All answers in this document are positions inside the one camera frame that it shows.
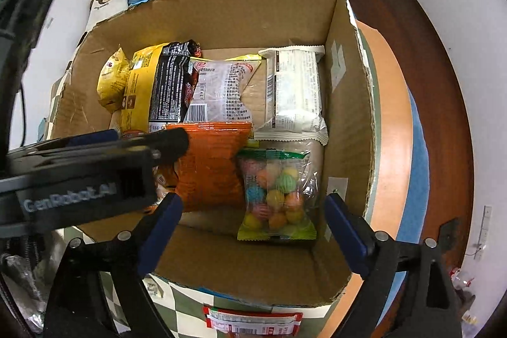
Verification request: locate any large yellow black packet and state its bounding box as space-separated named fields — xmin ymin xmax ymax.
xmin=119 ymin=40 xmax=202 ymax=133

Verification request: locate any black cable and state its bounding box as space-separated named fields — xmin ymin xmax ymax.
xmin=18 ymin=82 xmax=26 ymax=146

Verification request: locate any crumpled clear plastic bag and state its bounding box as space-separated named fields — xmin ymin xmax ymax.
xmin=0 ymin=253 xmax=50 ymax=333

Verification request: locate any white brown snack packet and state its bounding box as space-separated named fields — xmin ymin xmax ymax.
xmin=143 ymin=278 xmax=165 ymax=299

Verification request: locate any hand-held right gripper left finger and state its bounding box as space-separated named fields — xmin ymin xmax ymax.
xmin=47 ymin=193 xmax=183 ymax=338

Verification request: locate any green white checkered blanket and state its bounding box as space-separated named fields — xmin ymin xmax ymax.
xmin=37 ymin=21 xmax=410 ymax=338

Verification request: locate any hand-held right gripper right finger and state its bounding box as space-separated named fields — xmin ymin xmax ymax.
xmin=325 ymin=193 xmax=464 ymax=338

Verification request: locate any red white labelled packet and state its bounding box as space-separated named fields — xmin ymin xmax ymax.
xmin=202 ymin=304 xmax=304 ymax=338

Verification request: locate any printed cardboard box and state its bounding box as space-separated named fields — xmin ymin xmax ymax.
xmin=49 ymin=0 xmax=376 ymax=309

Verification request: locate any clear pink snack packet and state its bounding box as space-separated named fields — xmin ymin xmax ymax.
xmin=183 ymin=58 xmax=262 ymax=124

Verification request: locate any white wafer packet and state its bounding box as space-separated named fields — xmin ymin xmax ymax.
xmin=253 ymin=45 xmax=329 ymax=146

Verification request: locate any small yellow bear packet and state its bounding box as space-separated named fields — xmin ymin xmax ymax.
xmin=97 ymin=47 xmax=133 ymax=113

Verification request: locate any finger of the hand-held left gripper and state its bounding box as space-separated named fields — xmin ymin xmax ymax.
xmin=0 ymin=0 xmax=69 ymax=149
xmin=6 ymin=127 xmax=191 ymax=168

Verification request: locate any black floor outlet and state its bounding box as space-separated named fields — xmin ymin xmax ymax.
xmin=438 ymin=217 xmax=463 ymax=246

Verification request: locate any orange snack packet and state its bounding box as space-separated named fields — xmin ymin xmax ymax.
xmin=164 ymin=121 xmax=254 ymax=213

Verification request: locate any clear plastic bottle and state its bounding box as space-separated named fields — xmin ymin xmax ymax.
xmin=449 ymin=267 xmax=476 ymax=289

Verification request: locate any brown panda snack packet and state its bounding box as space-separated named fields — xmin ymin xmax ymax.
xmin=152 ymin=164 xmax=179 ymax=210

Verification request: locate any colourful candy ball bag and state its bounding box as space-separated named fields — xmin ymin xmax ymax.
xmin=236 ymin=148 xmax=318 ymax=241

